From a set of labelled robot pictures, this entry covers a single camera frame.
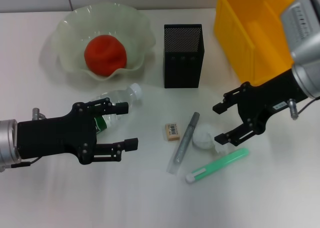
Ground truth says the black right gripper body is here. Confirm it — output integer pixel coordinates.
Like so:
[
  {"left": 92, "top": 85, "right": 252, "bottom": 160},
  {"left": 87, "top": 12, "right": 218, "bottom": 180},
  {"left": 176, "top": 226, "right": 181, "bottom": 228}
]
[{"left": 236, "top": 69, "right": 308, "bottom": 136}]

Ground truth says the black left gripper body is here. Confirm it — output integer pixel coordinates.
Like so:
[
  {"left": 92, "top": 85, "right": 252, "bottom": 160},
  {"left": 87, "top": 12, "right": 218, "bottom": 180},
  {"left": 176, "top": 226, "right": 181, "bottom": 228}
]
[{"left": 16, "top": 101, "right": 98, "bottom": 166}]

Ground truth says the clear green-label water bottle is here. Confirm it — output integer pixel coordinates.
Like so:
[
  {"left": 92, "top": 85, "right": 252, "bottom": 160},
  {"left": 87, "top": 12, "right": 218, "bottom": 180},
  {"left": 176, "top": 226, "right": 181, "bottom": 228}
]
[{"left": 88, "top": 82, "right": 143, "bottom": 135}]

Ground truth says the white paper ball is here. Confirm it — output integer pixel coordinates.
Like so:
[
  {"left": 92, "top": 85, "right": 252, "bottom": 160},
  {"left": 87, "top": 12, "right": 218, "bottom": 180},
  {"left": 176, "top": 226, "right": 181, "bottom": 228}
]
[{"left": 192, "top": 123, "right": 227, "bottom": 156}]

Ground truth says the orange plush fruit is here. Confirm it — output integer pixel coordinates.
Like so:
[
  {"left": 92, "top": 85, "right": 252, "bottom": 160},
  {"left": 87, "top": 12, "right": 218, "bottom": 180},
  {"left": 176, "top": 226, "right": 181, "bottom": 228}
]
[{"left": 83, "top": 34, "right": 128, "bottom": 76}]

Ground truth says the mint green pen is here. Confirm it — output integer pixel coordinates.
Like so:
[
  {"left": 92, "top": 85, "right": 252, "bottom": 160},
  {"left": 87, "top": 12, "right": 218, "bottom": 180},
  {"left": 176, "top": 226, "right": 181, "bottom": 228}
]
[{"left": 185, "top": 147, "right": 250, "bottom": 185}]

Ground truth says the grey pen in clear sleeve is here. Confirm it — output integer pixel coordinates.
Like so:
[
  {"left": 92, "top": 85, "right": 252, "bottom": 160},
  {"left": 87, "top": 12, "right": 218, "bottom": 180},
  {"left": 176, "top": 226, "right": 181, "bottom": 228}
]
[{"left": 166, "top": 111, "right": 201, "bottom": 175}]

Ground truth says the black mesh pen holder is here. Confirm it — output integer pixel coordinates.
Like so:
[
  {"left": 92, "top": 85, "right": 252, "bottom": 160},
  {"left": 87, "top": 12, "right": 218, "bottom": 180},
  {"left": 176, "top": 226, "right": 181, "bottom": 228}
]
[{"left": 163, "top": 23, "right": 205, "bottom": 89}]

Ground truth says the beige barcode eraser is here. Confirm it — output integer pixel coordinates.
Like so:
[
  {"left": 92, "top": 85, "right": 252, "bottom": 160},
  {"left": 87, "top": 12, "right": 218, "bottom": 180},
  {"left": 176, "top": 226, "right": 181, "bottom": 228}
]
[{"left": 164, "top": 122, "right": 181, "bottom": 142}]

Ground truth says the pale green wavy fruit plate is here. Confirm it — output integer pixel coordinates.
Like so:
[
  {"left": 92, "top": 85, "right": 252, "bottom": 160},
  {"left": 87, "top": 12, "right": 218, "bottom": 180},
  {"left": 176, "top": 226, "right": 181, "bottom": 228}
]
[{"left": 53, "top": 4, "right": 156, "bottom": 83}]

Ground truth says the silver left flange plug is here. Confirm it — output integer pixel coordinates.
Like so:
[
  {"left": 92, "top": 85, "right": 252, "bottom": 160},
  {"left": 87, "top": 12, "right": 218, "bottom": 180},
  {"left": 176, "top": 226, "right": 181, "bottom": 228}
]
[{"left": 32, "top": 107, "right": 46, "bottom": 120}]

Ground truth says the yellow plastic bin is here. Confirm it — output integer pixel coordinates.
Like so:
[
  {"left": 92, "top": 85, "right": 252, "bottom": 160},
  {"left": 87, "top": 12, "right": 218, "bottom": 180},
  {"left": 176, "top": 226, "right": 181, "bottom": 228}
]
[{"left": 213, "top": 0, "right": 298, "bottom": 86}]

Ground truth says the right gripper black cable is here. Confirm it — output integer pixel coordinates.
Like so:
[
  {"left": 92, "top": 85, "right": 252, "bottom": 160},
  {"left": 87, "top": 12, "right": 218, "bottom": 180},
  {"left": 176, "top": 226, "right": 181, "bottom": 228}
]
[{"left": 287, "top": 97, "right": 317, "bottom": 120}]

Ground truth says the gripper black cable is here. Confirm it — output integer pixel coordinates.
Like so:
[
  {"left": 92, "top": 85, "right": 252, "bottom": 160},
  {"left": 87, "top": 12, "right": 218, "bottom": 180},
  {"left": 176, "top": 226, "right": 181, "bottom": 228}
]
[
  {"left": 0, "top": 156, "right": 42, "bottom": 173},
  {"left": 287, "top": 97, "right": 317, "bottom": 120}
]

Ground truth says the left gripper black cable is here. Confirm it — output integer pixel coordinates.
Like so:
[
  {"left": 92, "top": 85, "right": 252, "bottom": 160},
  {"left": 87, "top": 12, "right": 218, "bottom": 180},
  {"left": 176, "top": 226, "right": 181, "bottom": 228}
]
[{"left": 0, "top": 156, "right": 42, "bottom": 173}]

